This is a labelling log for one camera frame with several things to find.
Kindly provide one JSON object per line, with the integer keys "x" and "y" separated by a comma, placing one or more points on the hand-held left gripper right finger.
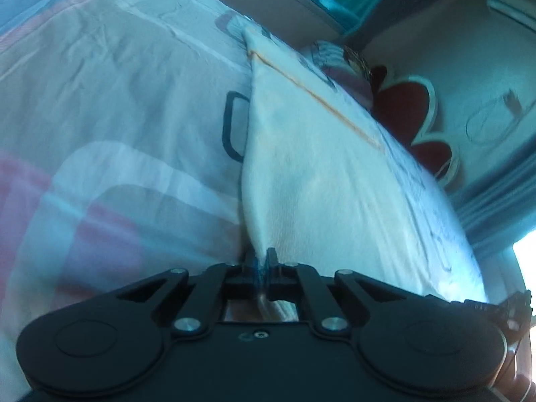
{"x": 280, "y": 280}

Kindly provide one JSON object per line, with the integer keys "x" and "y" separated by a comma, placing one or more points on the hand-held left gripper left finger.
{"x": 247, "y": 280}

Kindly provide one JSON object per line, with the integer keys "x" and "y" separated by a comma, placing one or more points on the white knit sweater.
{"x": 326, "y": 184}

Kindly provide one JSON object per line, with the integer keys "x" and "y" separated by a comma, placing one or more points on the blue-grey pleated curtain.
{"x": 498, "y": 205}

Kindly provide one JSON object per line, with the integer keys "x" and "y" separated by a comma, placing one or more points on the red scalloped headboard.
{"x": 414, "y": 113}

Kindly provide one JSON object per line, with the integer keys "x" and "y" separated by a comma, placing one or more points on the pink and blue patterned bedsheet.
{"x": 104, "y": 113}

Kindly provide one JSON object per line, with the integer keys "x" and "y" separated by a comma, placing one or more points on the striped pillow stack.
{"x": 339, "y": 65}

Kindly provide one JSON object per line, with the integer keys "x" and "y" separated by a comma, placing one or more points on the white air conditioner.
{"x": 513, "y": 8}

